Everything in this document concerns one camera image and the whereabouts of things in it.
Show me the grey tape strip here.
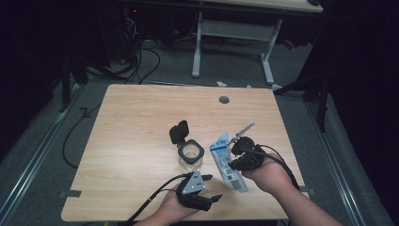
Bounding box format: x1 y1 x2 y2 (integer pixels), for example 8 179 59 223
299 185 316 198
58 189 83 200

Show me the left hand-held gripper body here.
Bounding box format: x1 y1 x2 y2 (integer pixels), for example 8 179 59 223
175 169 213 212

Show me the bundle of black cables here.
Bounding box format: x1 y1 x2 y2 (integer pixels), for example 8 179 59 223
84 15 162 86

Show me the white-framed desk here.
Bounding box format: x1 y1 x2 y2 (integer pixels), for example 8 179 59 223
190 0 325 88

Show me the hand-held gripper cable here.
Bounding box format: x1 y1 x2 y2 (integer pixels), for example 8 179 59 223
243 143 301 191
124 172 190 226

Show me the black metal stand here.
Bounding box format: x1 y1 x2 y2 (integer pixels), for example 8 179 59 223
58 52 91 114
272 67 331 134

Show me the white and blue pouch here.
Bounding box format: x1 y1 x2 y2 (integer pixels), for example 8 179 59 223
209 131 249 193

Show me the left hand-held gripper cable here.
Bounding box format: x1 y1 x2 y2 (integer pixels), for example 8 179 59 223
124 172 190 226

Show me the person's left hand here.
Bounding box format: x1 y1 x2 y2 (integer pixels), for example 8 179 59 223
155 187 202 223

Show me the glass jar with black lid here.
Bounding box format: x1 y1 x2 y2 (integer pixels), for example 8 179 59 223
168 120 205 173

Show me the person's right hand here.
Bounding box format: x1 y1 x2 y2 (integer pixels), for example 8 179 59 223
240 153 296 196

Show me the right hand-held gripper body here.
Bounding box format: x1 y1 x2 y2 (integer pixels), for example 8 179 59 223
227 121 267 172

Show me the metal floor rail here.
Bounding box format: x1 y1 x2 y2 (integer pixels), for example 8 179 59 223
0 84 87 221
305 100 367 226

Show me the black floor cable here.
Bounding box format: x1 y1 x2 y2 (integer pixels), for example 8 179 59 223
61 105 102 170

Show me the right hand-held gripper cable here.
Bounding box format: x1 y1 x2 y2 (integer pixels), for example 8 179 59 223
243 143 301 191

